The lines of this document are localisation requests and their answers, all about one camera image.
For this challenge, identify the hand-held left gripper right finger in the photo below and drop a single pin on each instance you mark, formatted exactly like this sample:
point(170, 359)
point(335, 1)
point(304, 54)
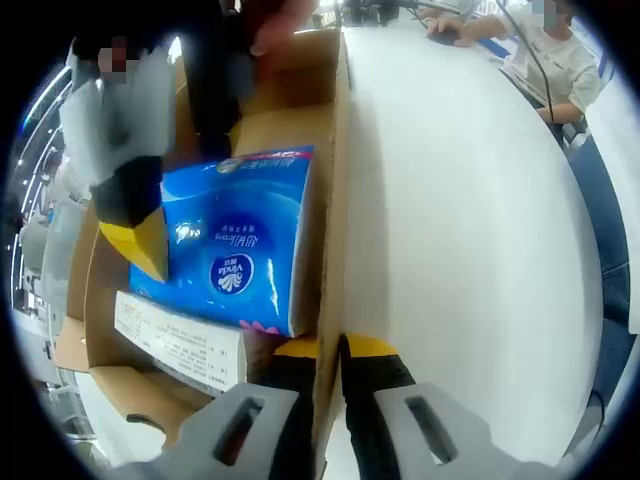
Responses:
point(470, 450)

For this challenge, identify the black computer mouse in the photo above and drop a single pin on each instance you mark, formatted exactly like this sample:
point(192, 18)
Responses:
point(442, 37)

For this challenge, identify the brown cardboard shoe box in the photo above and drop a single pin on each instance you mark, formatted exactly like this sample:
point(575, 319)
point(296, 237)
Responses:
point(295, 75)

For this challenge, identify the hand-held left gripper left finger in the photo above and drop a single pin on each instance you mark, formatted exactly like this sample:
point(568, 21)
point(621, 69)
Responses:
point(195, 450)

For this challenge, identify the blue tissue pack soft item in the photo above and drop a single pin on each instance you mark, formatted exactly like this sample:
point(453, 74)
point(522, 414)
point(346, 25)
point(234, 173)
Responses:
point(240, 225)

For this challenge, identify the black desk stand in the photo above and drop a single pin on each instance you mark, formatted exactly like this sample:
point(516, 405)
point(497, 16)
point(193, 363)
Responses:
point(372, 10)

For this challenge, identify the white printed carton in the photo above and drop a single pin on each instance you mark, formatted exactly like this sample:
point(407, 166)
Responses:
point(185, 340)

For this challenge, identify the person's right hand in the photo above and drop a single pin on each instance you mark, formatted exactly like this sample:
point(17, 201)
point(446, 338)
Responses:
point(285, 20)

